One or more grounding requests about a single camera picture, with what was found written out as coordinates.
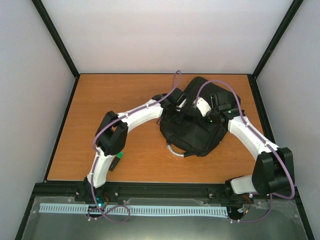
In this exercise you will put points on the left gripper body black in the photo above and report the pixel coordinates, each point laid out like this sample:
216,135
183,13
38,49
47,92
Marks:
174,118

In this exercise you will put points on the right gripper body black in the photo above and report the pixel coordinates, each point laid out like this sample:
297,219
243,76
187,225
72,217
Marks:
213,118

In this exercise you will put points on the black student backpack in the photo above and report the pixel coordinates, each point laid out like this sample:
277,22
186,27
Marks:
195,136

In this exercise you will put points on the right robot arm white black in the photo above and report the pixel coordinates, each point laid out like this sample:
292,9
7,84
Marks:
273,170

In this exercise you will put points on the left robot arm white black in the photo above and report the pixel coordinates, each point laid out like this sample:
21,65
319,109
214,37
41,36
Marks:
111,136

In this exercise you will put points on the green black highlighter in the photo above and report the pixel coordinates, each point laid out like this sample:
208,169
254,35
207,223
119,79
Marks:
115,161

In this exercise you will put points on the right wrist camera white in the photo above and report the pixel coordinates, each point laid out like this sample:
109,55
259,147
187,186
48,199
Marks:
202,105

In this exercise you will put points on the right black frame post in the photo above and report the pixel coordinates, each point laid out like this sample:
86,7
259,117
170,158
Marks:
280,31

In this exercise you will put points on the black frame post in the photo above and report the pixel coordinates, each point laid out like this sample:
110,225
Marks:
50,26
280,31

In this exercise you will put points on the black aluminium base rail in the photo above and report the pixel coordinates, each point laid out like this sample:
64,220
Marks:
121,192

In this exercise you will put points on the light blue cable duct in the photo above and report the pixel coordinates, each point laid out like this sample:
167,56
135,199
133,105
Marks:
136,210

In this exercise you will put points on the left black frame post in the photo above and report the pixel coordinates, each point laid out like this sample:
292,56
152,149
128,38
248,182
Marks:
50,26

